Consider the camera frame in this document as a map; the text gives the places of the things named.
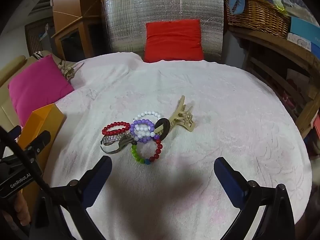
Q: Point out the pink pillow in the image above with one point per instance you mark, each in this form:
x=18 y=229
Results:
x=37 y=87

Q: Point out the beige cloth bag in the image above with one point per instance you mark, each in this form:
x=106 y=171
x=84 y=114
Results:
x=66 y=70

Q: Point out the blue and white box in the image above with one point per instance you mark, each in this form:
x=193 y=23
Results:
x=303 y=33

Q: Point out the white textured blanket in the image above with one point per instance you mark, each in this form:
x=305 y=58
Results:
x=212 y=100

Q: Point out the beige sofa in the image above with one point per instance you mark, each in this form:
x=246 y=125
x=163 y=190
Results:
x=10 y=72

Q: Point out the silver foil mat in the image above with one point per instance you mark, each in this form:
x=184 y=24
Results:
x=120 y=22

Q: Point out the red pillow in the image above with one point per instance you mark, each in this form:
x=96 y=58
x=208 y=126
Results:
x=172 y=41

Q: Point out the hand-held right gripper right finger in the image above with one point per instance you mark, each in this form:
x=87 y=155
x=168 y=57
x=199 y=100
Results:
x=230 y=182

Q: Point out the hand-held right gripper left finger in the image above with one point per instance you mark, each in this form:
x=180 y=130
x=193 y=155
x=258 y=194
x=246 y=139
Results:
x=100 y=175

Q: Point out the wicker basket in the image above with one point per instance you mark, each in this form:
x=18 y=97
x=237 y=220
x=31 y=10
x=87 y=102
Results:
x=257 y=15

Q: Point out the wooden cabinet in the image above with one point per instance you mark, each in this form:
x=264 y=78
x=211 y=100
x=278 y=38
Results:
x=67 y=7

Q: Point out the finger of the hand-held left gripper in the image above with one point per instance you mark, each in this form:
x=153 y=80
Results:
x=40 y=138
x=13 y=130

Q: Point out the wooden shelf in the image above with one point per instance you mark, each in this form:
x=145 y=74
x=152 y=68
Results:
x=275 y=45

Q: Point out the orange box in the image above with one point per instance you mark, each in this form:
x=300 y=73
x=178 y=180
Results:
x=42 y=120

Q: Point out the person's left hand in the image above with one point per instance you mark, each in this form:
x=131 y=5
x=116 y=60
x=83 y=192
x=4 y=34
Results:
x=17 y=212

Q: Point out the silver metal watch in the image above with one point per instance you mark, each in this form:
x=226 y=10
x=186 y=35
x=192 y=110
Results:
x=110 y=140

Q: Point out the beige hair claw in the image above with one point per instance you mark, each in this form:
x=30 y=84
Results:
x=180 y=120

